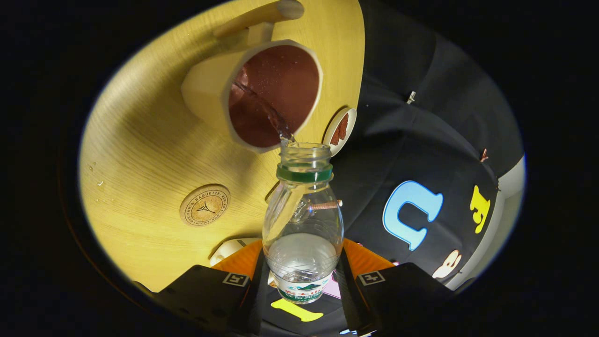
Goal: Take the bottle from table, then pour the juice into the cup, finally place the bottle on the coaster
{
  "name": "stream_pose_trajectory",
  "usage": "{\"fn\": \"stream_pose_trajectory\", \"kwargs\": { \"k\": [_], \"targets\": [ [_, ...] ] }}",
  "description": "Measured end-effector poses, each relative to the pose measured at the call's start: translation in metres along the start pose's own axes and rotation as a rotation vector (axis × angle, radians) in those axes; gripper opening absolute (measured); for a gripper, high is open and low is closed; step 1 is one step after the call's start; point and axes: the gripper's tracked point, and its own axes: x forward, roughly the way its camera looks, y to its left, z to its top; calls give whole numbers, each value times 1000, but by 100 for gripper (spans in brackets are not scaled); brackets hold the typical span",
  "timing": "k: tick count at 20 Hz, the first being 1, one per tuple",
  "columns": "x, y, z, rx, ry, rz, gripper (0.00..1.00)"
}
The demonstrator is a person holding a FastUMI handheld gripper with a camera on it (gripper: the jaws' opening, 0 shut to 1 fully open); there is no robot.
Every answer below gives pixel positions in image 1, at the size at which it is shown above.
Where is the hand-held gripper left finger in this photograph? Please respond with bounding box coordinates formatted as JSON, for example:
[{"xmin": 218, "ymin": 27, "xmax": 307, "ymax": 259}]
[{"xmin": 154, "ymin": 240, "xmax": 270, "ymax": 336}]

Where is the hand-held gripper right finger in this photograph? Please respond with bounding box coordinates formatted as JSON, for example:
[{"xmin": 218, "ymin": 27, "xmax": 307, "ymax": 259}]
[{"xmin": 336, "ymin": 238, "xmax": 453, "ymax": 336}]

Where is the round wooden coaster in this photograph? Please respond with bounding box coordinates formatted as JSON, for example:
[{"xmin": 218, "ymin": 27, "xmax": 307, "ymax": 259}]
[{"xmin": 179, "ymin": 183, "xmax": 231, "ymax": 227}]

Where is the clear plastic juice bottle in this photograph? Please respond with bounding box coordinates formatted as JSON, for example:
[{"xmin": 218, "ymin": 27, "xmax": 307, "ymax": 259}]
[{"xmin": 262, "ymin": 142, "xmax": 345, "ymax": 305}]

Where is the beige cup with maroon inside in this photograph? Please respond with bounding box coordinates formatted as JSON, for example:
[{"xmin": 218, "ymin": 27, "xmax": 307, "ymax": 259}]
[{"xmin": 181, "ymin": 0, "xmax": 324, "ymax": 154}]

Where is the white toaster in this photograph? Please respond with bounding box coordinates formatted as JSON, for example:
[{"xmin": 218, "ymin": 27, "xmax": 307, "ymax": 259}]
[{"xmin": 209, "ymin": 238, "xmax": 261, "ymax": 266}]

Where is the black backdrop cloth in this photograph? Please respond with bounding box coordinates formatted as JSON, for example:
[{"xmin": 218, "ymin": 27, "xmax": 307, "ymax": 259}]
[{"xmin": 260, "ymin": 0, "xmax": 525, "ymax": 337}]

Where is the wooden table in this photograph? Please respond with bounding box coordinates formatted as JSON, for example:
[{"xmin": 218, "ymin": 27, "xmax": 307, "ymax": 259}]
[{"xmin": 79, "ymin": 0, "xmax": 365, "ymax": 293}]

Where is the white round plate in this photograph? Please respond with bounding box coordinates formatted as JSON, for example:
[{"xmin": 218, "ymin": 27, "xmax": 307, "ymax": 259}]
[{"xmin": 323, "ymin": 108, "xmax": 357, "ymax": 157}]

